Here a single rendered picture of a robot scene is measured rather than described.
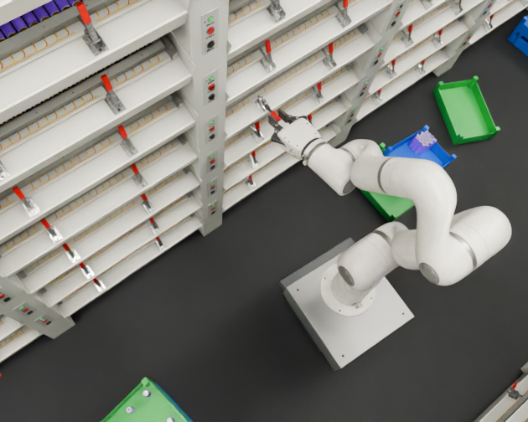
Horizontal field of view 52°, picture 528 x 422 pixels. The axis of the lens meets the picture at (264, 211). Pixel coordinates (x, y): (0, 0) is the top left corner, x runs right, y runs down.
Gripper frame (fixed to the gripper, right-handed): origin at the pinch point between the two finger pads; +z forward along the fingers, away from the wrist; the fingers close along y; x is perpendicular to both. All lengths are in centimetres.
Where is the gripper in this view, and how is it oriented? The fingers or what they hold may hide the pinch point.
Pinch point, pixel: (277, 118)
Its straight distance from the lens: 162.4
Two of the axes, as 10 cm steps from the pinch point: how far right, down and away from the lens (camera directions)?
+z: -6.1, -6.4, 4.6
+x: -0.7, -5.4, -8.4
